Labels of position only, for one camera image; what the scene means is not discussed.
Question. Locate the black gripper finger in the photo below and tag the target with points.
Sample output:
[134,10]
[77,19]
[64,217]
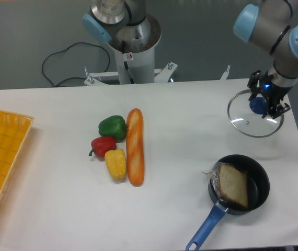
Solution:
[253,84]
[275,111]

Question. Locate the green toy bell pepper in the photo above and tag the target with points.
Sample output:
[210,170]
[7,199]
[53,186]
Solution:
[114,126]

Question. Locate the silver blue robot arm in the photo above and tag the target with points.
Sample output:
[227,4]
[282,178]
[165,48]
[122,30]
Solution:
[267,27]

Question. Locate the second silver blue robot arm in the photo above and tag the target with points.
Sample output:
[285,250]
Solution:
[106,18]

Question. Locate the red toy bell pepper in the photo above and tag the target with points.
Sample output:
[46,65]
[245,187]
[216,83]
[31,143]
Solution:
[100,146]

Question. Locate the orange toy baguette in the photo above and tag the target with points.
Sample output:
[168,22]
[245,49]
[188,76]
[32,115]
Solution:
[135,147]

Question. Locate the bagged bread slice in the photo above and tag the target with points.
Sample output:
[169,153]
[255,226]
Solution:
[230,185]

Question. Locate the yellow toy bell pepper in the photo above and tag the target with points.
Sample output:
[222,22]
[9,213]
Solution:
[116,164]

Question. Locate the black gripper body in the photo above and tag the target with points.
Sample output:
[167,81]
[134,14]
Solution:
[273,90]

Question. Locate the black pot blue handle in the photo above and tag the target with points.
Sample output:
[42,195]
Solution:
[258,190]

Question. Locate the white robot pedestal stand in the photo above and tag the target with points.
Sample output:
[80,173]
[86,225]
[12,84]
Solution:
[134,50]

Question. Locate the glass pot lid blue knob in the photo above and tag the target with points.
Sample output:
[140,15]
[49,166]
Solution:
[249,116]

